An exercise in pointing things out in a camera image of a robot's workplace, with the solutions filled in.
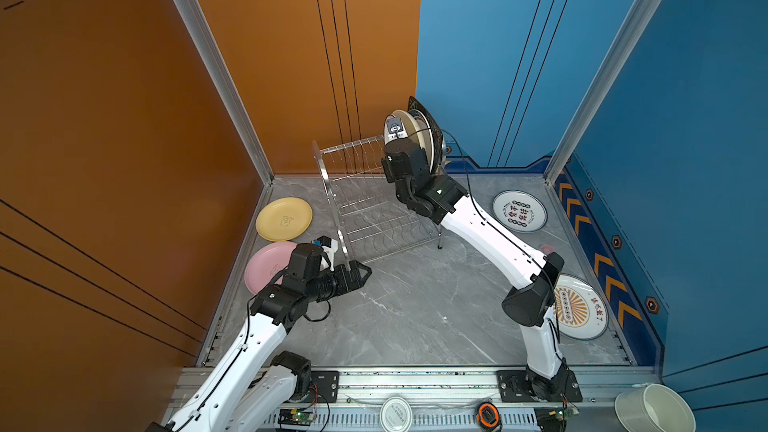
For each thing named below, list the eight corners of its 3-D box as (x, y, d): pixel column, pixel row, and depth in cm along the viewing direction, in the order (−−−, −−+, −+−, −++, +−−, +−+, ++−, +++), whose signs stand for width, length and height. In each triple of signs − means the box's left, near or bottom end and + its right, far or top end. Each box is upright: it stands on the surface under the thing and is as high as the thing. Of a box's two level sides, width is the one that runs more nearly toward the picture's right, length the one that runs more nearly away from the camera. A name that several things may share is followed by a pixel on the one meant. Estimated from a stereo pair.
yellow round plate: (251, 241, 103) (249, 238, 101) (265, 201, 115) (264, 197, 113) (307, 241, 103) (305, 238, 101) (316, 201, 115) (315, 197, 113)
